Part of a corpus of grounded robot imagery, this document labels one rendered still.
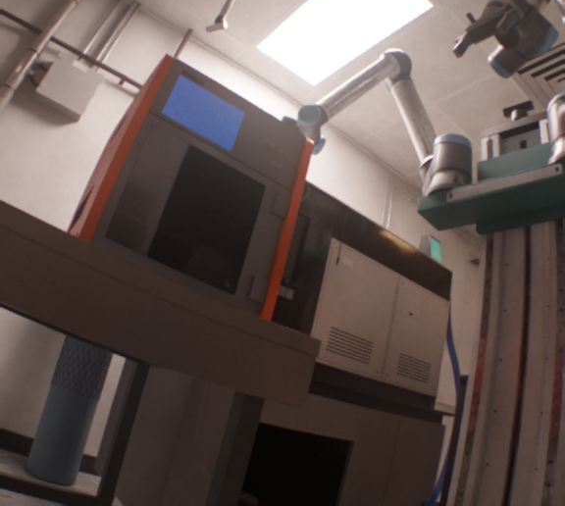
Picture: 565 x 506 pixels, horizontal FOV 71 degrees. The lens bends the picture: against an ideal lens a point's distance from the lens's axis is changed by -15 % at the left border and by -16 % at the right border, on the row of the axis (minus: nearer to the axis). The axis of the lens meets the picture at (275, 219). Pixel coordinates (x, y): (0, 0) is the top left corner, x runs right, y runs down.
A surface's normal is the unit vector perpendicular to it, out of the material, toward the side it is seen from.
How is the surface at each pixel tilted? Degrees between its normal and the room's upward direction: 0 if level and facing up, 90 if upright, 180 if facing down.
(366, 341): 90
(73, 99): 90
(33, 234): 90
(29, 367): 90
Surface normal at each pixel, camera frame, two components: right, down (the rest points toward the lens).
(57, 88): 0.56, -0.23
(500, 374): -0.73, -0.44
